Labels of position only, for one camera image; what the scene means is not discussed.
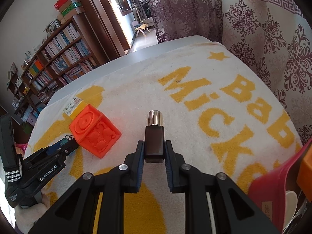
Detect yellow white printed blanket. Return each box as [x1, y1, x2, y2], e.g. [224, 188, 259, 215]
[15, 40, 308, 234]

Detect person's left hand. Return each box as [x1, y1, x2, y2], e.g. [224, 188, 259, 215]
[15, 201, 48, 234]

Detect red metal tin container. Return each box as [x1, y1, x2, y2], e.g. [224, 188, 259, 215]
[249, 141, 312, 234]

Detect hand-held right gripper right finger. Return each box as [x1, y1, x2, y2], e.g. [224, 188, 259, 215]
[164, 140, 281, 234]

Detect green cardboard box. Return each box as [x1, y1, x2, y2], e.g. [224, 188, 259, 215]
[60, 2, 82, 15]

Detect stack of coloured boxes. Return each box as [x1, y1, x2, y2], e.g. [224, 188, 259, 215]
[54, 0, 78, 11]

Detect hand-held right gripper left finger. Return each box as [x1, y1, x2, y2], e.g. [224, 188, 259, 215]
[29, 140, 145, 234]

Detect wooden coat rack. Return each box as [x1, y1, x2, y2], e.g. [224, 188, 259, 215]
[127, 0, 144, 22]

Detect brown wooden door frame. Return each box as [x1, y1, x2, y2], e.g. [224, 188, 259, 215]
[69, 0, 133, 62]

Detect rows of books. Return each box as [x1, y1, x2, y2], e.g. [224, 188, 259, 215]
[24, 23, 98, 103]

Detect small yellow cardboard box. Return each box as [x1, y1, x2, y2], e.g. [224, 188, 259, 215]
[63, 97, 88, 120]

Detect small dark wooden shelf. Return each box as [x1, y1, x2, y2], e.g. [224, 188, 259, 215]
[6, 62, 39, 127]

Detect small stool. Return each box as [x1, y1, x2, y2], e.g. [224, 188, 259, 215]
[135, 26, 154, 38]

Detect brown wooden bookshelf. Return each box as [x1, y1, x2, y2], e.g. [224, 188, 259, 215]
[21, 12, 103, 108]

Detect pink fleece cloth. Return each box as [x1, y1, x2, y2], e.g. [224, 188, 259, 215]
[15, 141, 28, 155]

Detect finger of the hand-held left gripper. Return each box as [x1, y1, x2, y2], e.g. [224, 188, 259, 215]
[44, 136, 75, 156]
[55, 140, 81, 160]

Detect brown bottle with silver cap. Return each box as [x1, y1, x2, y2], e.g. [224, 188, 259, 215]
[144, 110, 166, 164]

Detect patterned purple white curtain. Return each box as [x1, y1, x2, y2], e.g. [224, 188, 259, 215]
[143, 0, 312, 147]

